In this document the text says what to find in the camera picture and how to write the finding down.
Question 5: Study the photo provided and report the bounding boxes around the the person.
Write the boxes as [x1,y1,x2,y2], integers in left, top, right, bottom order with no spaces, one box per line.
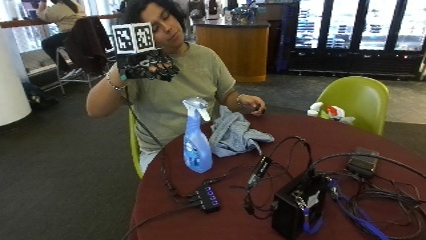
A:
[85,0,268,175]

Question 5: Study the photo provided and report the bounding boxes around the light blue cloth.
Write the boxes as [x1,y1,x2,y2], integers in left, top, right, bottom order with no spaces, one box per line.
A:
[208,105,276,159]

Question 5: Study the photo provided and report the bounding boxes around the white marker cube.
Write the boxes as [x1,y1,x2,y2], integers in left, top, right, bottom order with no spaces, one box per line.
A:
[111,22,157,55]

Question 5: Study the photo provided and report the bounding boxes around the white plastic bottle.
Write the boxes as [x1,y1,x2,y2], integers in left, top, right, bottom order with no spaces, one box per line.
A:
[306,101,326,119]

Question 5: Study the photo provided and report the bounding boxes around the dark jacket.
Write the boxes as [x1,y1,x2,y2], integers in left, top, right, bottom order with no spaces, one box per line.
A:
[63,15,115,76]

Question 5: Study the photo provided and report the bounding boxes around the blue spray bottle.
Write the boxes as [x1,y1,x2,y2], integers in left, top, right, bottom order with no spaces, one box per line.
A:
[181,97,215,174]

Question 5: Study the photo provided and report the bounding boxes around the round wooden counter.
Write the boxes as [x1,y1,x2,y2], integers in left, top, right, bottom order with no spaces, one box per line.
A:
[193,18,272,84]

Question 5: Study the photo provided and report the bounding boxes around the white red spray bottle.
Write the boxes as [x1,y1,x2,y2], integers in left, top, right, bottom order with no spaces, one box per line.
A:
[325,104,357,126]

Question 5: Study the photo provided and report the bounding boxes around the green plastic chair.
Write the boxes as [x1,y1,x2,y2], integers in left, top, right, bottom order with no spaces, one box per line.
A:
[314,75,392,136]
[128,109,147,180]

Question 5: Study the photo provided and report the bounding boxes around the blue glass container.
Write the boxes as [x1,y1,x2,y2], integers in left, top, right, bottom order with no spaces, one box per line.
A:
[229,4,260,25]

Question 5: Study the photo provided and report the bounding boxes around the black glass door fridges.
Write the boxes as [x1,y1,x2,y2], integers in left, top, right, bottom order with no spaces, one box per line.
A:
[287,0,426,81]

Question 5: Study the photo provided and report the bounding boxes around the dark bag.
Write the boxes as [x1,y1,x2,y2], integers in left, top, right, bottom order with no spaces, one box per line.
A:
[20,81,60,108]

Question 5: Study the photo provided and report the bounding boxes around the grey power brick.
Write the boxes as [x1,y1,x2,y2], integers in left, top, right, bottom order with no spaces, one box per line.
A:
[346,147,381,178]

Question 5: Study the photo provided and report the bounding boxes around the black usb hub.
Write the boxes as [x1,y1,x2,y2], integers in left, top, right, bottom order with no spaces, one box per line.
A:
[195,184,223,215]

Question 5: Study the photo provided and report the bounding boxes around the black box computer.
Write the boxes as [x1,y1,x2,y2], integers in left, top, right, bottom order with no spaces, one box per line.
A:
[271,171,333,240]

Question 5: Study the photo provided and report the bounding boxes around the wooden bar ledge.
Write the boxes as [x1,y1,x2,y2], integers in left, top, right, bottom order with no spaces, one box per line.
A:
[0,13,124,30]

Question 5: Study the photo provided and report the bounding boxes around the white pillar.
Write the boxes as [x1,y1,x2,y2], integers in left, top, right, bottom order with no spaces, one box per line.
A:
[0,25,34,127]

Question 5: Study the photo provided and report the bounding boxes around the beaded wrist bracelet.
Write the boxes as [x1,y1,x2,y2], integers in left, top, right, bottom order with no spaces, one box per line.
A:
[105,71,128,92]

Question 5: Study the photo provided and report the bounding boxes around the looped black cable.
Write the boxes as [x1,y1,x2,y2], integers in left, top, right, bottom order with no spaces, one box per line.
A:
[260,135,314,175]

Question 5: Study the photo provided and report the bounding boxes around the black glove cable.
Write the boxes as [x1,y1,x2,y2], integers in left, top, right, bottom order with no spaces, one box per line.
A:
[124,85,203,205]

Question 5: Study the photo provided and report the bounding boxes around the small black cable adapter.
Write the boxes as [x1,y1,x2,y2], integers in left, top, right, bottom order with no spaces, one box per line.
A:
[245,155,273,188]

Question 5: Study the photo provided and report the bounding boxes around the metal frame chair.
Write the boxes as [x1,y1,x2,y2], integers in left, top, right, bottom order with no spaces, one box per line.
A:
[55,46,107,96]

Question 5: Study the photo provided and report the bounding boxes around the black hub cable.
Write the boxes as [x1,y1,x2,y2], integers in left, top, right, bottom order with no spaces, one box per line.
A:
[121,199,203,240]

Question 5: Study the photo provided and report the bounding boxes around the blue cable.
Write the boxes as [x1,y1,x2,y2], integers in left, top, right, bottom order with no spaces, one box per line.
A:
[326,179,393,240]

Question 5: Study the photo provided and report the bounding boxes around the tangle of black cables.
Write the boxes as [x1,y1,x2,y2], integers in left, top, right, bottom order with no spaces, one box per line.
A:
[309,151,426,240]

